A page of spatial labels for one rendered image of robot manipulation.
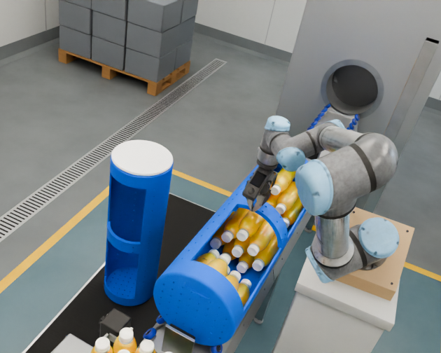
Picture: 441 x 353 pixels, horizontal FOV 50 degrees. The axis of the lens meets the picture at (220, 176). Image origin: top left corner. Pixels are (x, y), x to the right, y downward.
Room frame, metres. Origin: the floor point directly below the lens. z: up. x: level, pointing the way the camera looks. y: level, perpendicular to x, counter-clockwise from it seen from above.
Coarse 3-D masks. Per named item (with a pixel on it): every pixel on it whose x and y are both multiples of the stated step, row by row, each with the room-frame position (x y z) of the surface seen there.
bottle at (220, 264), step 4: (216, 260) 1.09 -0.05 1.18; (220, 260) 1.09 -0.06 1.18; (224, 260) 1.11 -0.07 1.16; (208, 264) 1.07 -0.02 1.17; (212, 264) 1.06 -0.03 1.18; (216, 264) 1.06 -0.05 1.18; (220, 264) 1.07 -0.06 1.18; (224, 264) 1.08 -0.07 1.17; (216, 268) 1.05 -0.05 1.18; (220, 268) 1.06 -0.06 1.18; (224, 268) 1.06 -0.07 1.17; (220, 272) 1.04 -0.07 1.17; (224, 272) 1.05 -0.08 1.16; (224, 276) 1.05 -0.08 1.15
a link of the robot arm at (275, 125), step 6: (270, 120) 1.32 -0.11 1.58; (276, 120) 1.32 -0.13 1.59; (282, 120) 1.33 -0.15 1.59; (270, 126) 1.30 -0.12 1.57; (276, 126) 1.30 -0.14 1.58; (282, 126) 1.30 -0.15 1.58; (288, 126) 1.31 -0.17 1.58; (264, 132) 1.32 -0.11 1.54; (270, 132) 1.30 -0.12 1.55; (276, 132) 1.29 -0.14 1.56; (282, 132) 1.29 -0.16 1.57; (264, 138) 1.31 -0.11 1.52; (270, 138) 1.28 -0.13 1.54; (264, 144) 1.31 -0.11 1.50; (264, 150) 1.30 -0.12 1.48; (270, 150) 1.29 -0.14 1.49
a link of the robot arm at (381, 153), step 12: (336, 120) 1.30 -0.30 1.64; (312, 132) 1.26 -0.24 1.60; (324, 132) 1.22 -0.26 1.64; (336, 132) 1.15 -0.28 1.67; (348, 132) 1.11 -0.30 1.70; (372, 132) 1.02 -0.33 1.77; (324, 144) 1.19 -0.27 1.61; (336, 144) 1.11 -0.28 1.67; (348, 144) 1.04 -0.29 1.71; (360, 144) 0.92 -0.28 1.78; (372, 144) 0.91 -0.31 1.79; (384, 144) 0.92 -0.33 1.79; (372, 156) 0.88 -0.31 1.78; (384, 156) 0.89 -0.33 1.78; (396, 156) 0.92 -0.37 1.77; (372, 168) 1.00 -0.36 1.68; (384, 168) 0.87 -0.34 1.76; (396, 168) 0.91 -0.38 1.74; (384, 180) 0.87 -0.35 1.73
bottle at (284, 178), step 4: (280, 172) 1.67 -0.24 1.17; (284, 172) 1.67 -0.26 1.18; (288, 172) 1.68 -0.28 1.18; (292, 172) 1.69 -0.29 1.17; (280, 176) 1.63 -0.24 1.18; (284, 176) 1.64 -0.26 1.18; (288, 176) 1.66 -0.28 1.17; (292, 176) 1.68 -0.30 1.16; (276, 180) 1.61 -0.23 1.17; (280, 180) 1.61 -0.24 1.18; (284, 180) 1.62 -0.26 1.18; (288, 180) 1.64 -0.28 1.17; (292, 180) 1.67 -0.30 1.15; (276, 184) 1.59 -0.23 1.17; (280, 184) 1.60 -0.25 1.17; (284, 184) 1.60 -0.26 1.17; (288, 184) 1.63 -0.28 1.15; (280, 188) 1.58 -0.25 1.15; (284, 188) 1.60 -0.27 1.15; (280, 192) 1.59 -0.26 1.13
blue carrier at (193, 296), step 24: (240, 192) 1.43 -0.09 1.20; (216, 216) 1.28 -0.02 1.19; (264, 216) 1.30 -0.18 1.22; (192, 240) 1.15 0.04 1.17; (288, 240) 1.37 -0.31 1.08; (192, 264) 1.00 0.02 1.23; (168, 288) 0.97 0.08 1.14; (192, 288) 0.95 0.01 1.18; (216, 288) 0.93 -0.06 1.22; (168, 312) 0.96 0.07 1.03; (192, 312) 0.94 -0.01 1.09; (216, 312) 0.91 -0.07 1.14; (240, 312) 0.94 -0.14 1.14; (216, 336) 0.91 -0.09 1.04
